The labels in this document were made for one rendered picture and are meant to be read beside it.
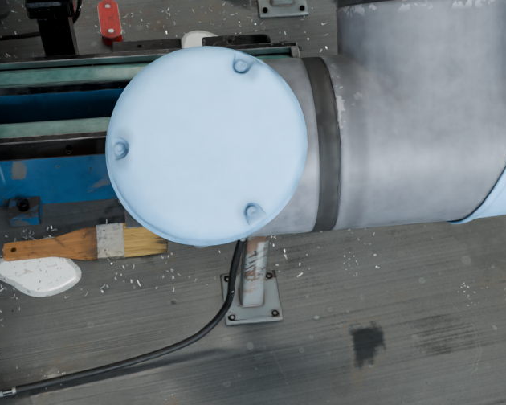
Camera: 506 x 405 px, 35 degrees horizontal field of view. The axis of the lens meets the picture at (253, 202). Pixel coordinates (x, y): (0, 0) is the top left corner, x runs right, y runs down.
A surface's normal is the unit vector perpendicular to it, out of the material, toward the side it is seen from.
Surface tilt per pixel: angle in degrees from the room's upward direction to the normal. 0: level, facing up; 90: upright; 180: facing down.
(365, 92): 8
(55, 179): 90
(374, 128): 32
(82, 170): 90
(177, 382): 0
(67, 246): 0
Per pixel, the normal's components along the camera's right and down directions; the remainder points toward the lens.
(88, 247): 0.04, -0.57
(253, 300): 0.12, 0.81
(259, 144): 0.00, -0.02
